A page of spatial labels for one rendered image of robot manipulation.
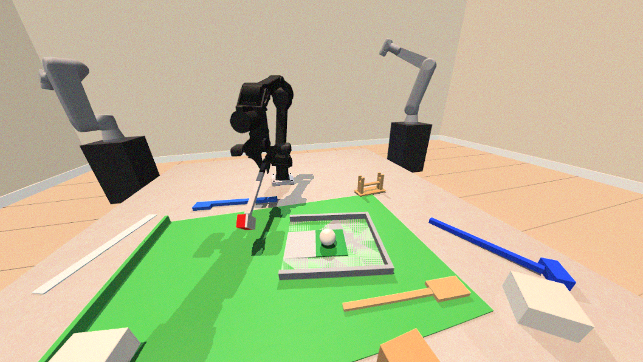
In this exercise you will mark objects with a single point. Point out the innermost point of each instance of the white golf ball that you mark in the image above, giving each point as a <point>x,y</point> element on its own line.
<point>327,237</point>

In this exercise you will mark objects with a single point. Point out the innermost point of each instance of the green flat mat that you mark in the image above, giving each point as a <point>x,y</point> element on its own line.
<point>207,291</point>

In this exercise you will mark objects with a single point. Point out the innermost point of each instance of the white flat strip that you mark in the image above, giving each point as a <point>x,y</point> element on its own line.
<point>82,262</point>

